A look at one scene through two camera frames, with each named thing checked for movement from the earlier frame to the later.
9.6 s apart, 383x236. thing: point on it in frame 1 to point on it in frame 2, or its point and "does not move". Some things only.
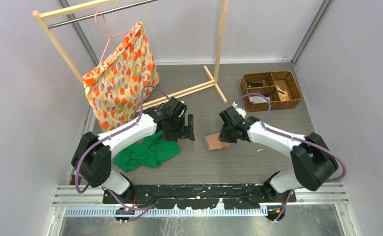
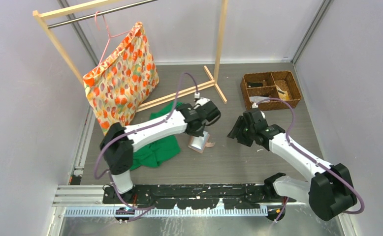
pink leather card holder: (212, 141) to (198, 143)
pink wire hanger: (109, 36) does not move
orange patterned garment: (114, 84) does not move
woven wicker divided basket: (280, 87) does not move
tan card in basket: (282, 97) does not move
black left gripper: (185, 132) to (198, 133)
